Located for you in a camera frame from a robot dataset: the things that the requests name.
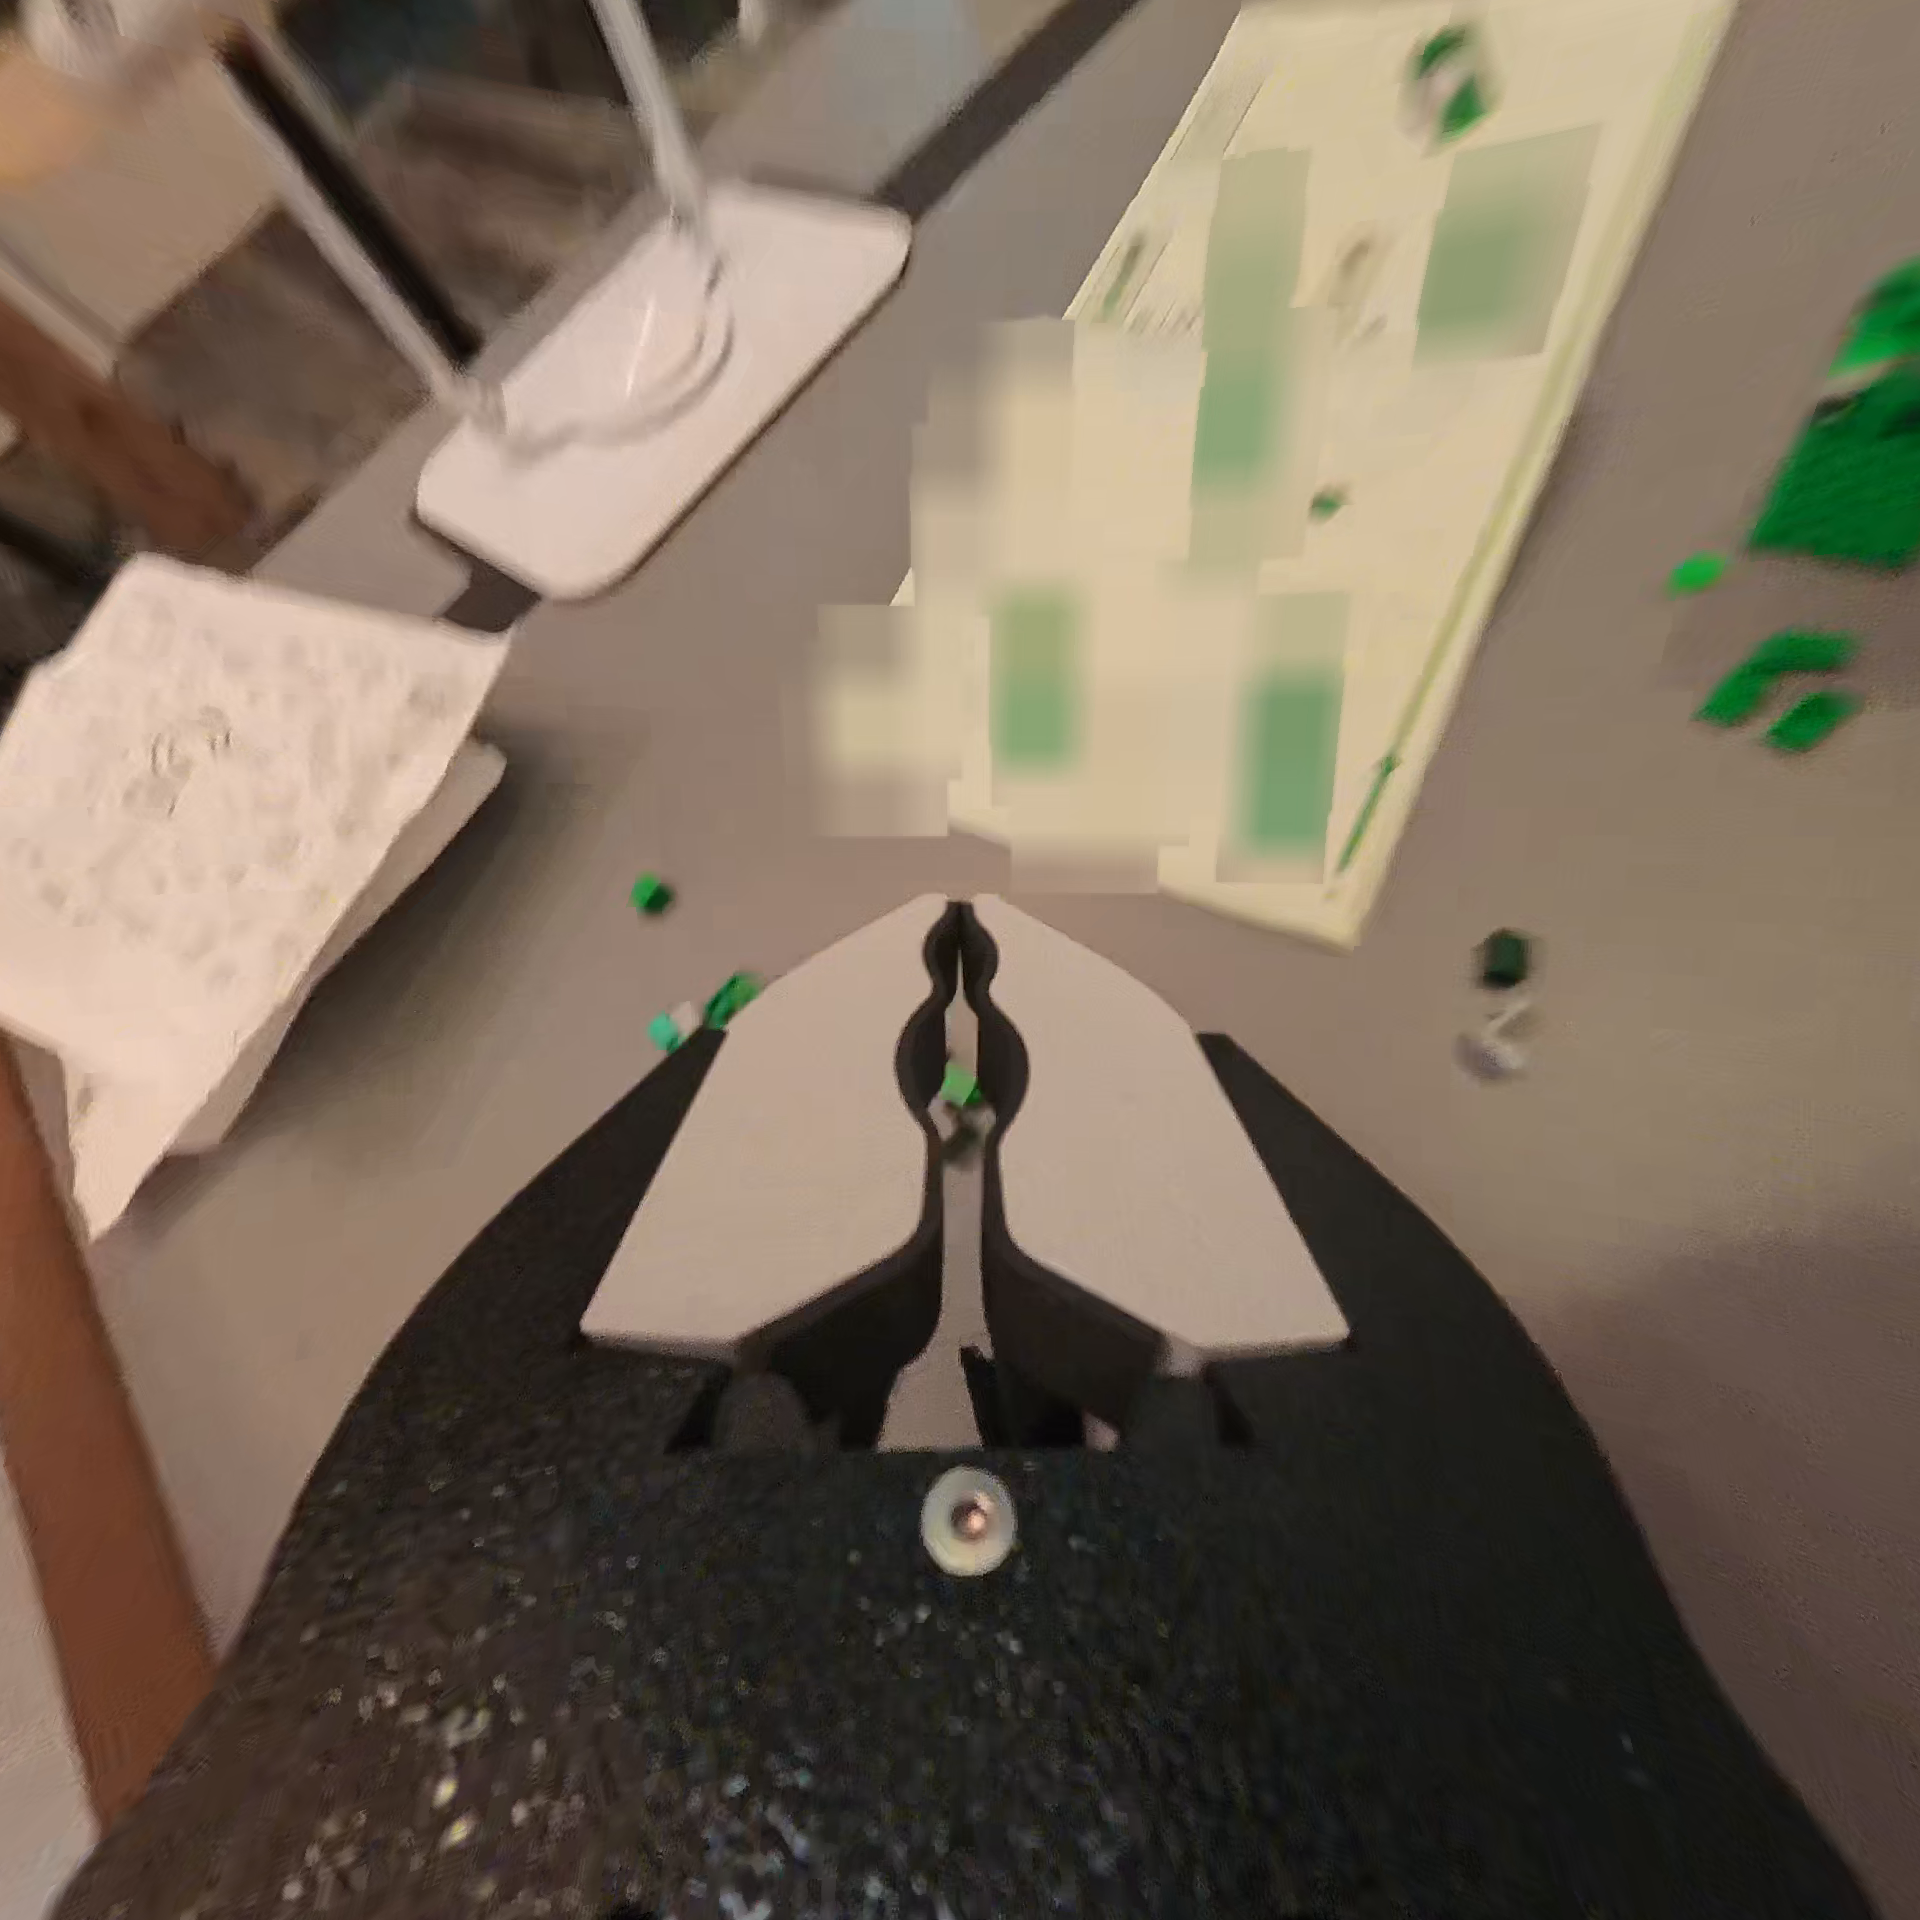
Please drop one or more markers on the dark green brick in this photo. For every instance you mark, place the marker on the dark green brick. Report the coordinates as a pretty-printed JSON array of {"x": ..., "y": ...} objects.
[{"x": 1504, "y": 959}]

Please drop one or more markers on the white paper bag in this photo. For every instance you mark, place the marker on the white paper bag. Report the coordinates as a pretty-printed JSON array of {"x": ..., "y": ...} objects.
[{"x": 194, "y": 812}]

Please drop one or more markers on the green studded plate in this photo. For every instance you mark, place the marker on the green studded plate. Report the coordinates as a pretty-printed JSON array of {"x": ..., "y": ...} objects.
[{"x": 1837, "y": 482}]

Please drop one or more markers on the brown wooden board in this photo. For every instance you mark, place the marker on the brown wooden board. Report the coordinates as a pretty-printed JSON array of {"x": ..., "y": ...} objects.
[{"x": 76, "y": 1426}]

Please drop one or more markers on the building instruction booklet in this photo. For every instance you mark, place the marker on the building instruction booklet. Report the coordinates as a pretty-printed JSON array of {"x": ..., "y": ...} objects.
[{"x": 1590, "y": 227}]

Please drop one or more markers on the white stand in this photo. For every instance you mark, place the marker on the white stand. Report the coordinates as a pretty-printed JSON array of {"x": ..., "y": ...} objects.
[{"x": 675, "y": 450}]

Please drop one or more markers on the scattered green flat tiles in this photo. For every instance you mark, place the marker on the scattered green flat tiles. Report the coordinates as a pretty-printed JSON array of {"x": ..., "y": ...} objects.
[{"x": 1778, "y": 668}]

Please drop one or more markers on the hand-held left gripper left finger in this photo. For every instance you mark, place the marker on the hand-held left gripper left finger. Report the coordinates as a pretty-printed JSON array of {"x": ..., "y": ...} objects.
[{"x": 780, "y": 1170}]

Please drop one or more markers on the white bracket piece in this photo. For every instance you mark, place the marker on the white bracket piece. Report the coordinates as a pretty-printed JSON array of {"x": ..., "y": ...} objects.
[{"x": 1497, "y": 1043}]

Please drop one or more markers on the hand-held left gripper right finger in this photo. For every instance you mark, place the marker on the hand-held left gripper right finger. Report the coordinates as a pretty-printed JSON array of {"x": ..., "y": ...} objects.
[{"x": 1155, "y": 1186}]

